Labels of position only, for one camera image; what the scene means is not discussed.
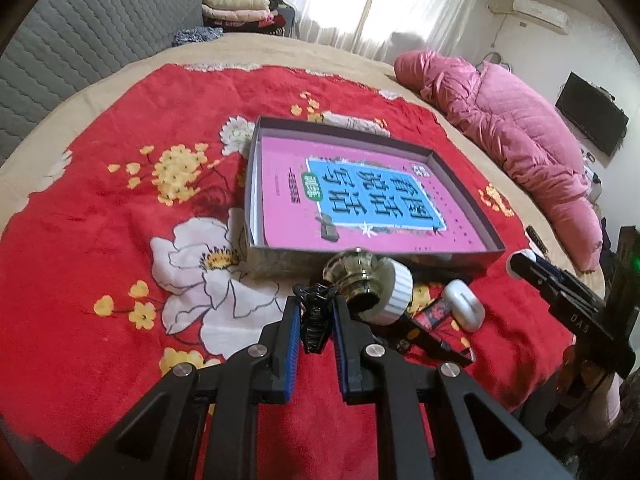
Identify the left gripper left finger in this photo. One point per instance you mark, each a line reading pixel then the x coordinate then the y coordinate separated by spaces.
pixel 202 422

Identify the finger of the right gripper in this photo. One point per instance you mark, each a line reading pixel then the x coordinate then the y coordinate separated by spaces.
pixel 533 276
pixel 559 280

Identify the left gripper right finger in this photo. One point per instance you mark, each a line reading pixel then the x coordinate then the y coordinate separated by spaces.
pixel 432 422

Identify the white earbuds case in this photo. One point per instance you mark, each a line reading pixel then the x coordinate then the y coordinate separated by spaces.
pixel 464 306

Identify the black hair claw clip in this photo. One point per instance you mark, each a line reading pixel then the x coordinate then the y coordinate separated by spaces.
pixel 316 303

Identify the small white pill bottle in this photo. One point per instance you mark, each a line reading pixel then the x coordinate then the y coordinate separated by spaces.
pixel 520 261

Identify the person's right hand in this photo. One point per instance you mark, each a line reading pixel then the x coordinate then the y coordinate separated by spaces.
pixel 600 395

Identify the small red patterned lighter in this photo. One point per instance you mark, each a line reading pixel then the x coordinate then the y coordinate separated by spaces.
pixel 433 315

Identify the pink quilted duvet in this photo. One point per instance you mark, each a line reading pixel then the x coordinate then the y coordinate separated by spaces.
pixel 521 132

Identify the gold glass knob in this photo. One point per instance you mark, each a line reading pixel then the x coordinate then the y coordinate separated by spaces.
pixel 355 273

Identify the red floral blanket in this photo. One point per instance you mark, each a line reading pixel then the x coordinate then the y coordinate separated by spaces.
pixel 131 259

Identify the pink Chinese workbook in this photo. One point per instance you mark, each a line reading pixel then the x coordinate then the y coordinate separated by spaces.
pixel 323 197

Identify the grey cardboard box tray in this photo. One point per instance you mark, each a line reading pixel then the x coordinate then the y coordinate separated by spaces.
pixel 292 263

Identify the white air conditioner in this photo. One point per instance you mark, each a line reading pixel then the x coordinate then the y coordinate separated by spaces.
pixel 550 16

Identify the white sheer curtain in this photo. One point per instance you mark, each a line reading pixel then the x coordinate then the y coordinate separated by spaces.
pixel 381 30

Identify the folded clothes pile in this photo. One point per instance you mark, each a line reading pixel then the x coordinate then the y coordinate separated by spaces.
pixel 268 17

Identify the blue patterned cloth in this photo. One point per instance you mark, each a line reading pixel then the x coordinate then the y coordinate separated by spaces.
pixel 196 35

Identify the grey quilted headboard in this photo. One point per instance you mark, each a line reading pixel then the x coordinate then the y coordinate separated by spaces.
pixel 63 46

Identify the black wall television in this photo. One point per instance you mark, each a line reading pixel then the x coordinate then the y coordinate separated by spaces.
pixel 594 113

